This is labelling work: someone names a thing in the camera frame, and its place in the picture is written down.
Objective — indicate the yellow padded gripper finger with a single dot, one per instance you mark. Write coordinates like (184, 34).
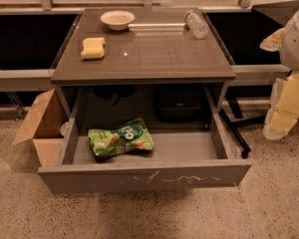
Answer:
(273, 42)
(284, 107)

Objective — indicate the green rice chip bag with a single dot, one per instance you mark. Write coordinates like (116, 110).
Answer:
(133, 135)

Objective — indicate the grey counter cabinet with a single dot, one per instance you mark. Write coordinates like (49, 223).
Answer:
(155, 50)

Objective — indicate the grey open drawer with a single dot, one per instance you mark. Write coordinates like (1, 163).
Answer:
(185, 154)

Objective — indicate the clear plastic bottle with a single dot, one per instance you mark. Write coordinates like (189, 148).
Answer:
(196, 24)

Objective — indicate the white ceramic bowl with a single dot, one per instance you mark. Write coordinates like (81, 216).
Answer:
(118, 20)

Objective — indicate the yellow sponge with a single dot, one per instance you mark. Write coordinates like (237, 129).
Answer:
(93, 48)

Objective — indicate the brown cardboard box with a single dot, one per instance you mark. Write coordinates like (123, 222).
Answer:
(42, 125)

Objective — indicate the black table leg frame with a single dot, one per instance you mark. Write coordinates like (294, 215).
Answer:
(241, 122)

